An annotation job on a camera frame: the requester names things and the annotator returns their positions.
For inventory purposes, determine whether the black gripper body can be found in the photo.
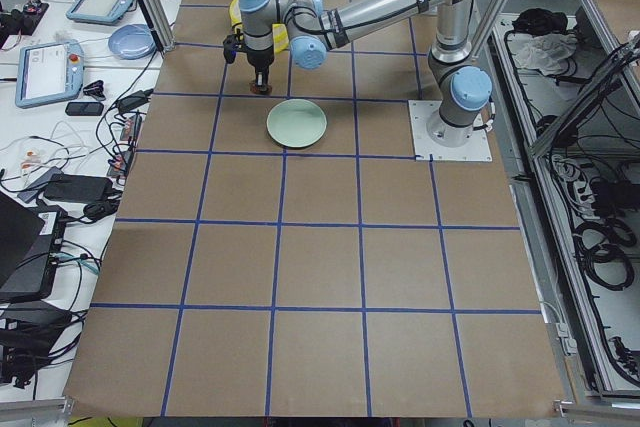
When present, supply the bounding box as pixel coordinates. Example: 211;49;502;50
222;33;275;78

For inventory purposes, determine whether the brown steamed bun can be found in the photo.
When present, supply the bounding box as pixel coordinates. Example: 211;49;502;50
250;82;272;96

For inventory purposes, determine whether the yellow bamboo steamer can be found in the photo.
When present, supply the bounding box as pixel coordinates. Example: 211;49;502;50
273;25;289;54
228;0;290;38

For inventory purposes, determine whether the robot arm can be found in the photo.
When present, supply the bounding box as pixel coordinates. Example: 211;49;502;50
223;0;472;92

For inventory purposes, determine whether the mint green plate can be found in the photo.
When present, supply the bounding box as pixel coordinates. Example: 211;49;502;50
266;99;327;148

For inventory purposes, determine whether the blue plate on desk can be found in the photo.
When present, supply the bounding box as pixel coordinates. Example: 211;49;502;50
108;24;156;60

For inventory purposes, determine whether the far teach pendant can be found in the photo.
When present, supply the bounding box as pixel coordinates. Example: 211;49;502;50
66;0;134;25

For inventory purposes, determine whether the teach pendant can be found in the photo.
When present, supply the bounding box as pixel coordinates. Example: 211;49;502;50
15;40;84;109
66;0;134;25

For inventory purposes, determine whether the near teach pendant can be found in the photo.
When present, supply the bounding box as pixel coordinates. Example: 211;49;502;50
15;40;84;109

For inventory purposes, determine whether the black power adapter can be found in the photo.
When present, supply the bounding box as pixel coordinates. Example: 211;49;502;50
43;174;112;203

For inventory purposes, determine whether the black laptop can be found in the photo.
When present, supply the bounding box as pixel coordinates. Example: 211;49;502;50
1;194;66;303

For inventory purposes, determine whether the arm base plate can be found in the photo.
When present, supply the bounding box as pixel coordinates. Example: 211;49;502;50
408;100;493;162

